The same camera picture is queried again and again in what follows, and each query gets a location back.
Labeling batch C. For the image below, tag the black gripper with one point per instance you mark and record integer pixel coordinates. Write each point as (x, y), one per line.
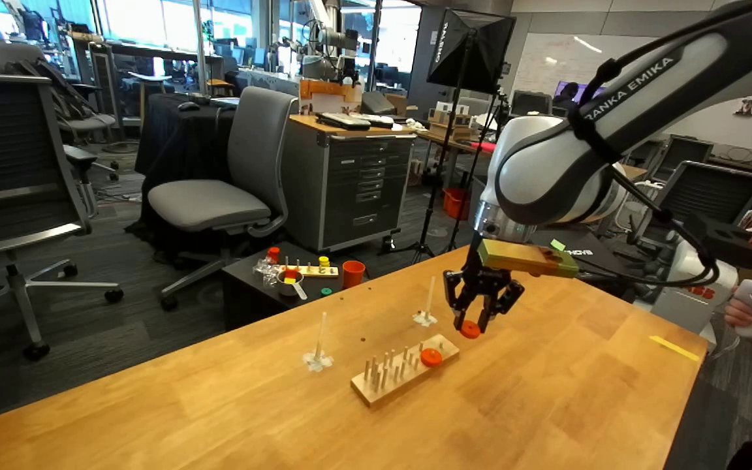
(471, 281)

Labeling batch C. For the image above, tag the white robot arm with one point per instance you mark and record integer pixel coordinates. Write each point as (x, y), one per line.
(561, 171)

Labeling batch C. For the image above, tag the wooden peg rack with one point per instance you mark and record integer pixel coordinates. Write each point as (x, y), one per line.
(398, 368)

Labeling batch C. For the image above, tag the clear plastic stand far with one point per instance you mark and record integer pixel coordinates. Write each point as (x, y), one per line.
(424, 316)

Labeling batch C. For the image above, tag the orange cup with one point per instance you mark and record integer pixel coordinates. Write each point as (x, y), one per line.
(353, 273)

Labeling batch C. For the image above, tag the grey drawer cabinet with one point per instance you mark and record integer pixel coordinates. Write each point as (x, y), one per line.
(342, 186)

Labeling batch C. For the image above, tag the yellow tape strip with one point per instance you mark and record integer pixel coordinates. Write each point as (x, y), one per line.
(673, 349)

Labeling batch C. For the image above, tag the black low toy table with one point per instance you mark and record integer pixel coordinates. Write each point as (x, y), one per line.
(275, 281)

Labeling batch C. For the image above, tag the grey office chair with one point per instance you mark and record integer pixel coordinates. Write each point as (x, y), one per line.
(249, 205)

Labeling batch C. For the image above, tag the black mesh office chair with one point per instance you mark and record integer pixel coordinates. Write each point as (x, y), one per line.
(40, 200)

